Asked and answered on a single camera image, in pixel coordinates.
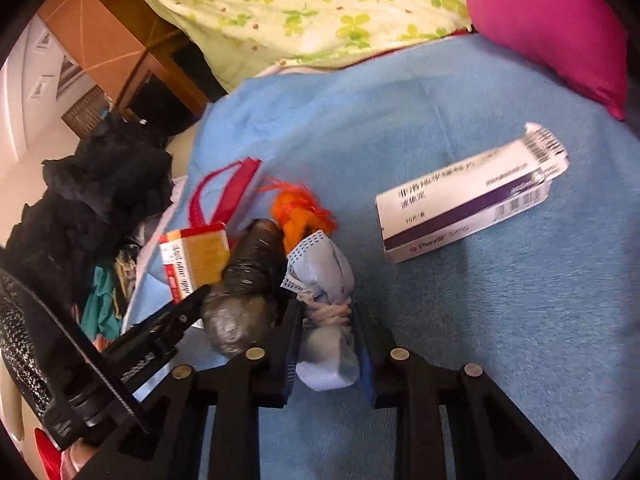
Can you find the dark plastic bundle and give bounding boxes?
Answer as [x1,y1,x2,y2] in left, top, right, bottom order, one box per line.
[200,217,292,358]

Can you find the green clover print quilt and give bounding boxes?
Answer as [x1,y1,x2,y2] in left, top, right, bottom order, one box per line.
[144,0,473,92]

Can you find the olive patterned cloth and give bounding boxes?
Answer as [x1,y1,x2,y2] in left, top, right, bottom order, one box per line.
[112,254,137,307]

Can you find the red orange medicine box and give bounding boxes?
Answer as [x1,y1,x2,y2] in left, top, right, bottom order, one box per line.
[159,222,231,304]

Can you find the white purple medicine box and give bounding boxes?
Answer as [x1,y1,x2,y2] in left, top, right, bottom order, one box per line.
[375,122,570,265]

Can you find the white bed sheet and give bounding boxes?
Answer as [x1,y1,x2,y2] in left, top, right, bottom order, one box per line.
[164,127,203,178]

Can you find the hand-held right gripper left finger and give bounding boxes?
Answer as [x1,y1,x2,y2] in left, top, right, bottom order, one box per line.
[102,302,305,480]

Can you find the blue blanket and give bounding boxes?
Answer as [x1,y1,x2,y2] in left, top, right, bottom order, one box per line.
[120,35,640,480]

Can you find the wooden wardrobe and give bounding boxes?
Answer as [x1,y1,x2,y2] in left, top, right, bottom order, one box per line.
[37,0,227,137]

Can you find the person's left forearm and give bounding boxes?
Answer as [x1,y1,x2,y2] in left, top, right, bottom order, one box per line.
[0,280,67,412]

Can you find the blue face mask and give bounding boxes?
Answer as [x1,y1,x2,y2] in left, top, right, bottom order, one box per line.
[280,232,362,392]

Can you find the teal cloth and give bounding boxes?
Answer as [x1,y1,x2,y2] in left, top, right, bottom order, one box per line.
[80,265,124,341]

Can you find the magenta pillow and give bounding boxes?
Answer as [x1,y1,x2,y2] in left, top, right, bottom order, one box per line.
[465,0,629,121]

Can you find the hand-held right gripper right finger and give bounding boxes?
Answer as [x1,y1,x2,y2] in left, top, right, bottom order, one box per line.
[351,302,576,480]

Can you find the black clothes pile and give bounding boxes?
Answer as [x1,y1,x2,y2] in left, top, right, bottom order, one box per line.
[0,115,174,321]

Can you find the orange plastic wrapper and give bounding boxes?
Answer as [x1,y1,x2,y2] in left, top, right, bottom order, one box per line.
[260,177,336,253]

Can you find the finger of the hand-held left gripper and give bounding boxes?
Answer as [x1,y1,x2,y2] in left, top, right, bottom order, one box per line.
[115,284,211,387]

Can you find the wooden louvred door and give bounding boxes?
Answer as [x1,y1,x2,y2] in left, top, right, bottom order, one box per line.
[62,85,109,137]

